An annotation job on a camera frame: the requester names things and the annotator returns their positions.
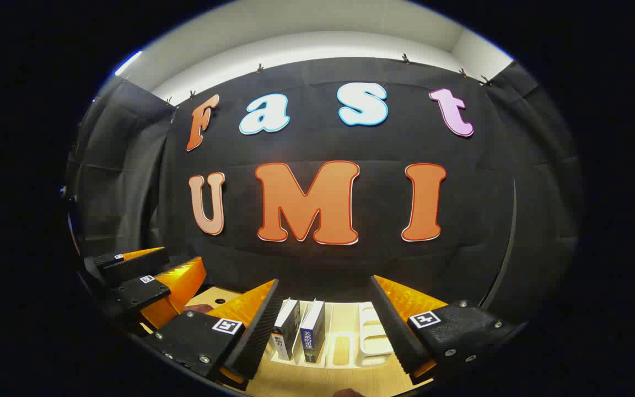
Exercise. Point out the white plastic bookshelf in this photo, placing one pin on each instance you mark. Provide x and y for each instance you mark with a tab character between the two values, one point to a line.
370	342

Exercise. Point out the grey backdrop frame pole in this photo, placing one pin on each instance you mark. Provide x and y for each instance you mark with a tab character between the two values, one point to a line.
515	215

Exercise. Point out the row of black cloth clips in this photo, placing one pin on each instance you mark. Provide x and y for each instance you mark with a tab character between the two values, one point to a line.
405	58

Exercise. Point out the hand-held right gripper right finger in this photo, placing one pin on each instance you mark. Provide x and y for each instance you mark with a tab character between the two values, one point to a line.
400	336

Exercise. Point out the blue spine book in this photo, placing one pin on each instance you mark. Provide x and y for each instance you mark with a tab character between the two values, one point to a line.
313	331

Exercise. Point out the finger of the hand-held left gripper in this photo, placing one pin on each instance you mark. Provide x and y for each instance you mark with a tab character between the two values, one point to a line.
130	267
179	284

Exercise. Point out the ceiling light strip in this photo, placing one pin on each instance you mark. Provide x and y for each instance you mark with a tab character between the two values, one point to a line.
128	62

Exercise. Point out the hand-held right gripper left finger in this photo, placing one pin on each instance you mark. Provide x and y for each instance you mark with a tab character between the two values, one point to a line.
257	336

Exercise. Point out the black white spine book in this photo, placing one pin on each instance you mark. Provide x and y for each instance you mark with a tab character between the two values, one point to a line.
284	331

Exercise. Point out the black backdrop cloth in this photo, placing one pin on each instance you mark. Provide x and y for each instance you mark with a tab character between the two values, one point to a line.
494	193

